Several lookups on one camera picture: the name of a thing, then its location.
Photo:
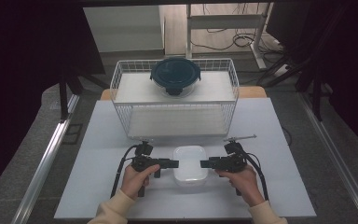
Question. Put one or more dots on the person's left hand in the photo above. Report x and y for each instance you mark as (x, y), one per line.
(136, 183)

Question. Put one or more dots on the aluminium rail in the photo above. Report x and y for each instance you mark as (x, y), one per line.
(45, 161)
(338, 161)

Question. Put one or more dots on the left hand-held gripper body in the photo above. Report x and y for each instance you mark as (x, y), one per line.
(143, 162)

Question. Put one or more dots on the black metal stand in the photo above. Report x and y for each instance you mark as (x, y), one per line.
(63, 99)
(316, 99)

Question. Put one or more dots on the dark floor grate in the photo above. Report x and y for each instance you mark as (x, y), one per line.
(73, 133)

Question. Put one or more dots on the person's right hand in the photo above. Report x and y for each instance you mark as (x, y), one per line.
(244, 185)

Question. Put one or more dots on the white desk frame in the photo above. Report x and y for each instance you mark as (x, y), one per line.
(227, 21)

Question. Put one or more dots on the square clear food container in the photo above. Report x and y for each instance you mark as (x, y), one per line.
(189, 169)

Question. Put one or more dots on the white power strip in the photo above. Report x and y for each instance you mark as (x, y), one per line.
(281, 70)

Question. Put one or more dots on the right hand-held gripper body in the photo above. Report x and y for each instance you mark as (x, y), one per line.
(230, 163)

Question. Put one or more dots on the white cabinet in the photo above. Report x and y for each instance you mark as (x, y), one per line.
(122, 29)

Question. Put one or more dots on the round dark-lidded food container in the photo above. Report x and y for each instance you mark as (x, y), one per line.
(175, 74)

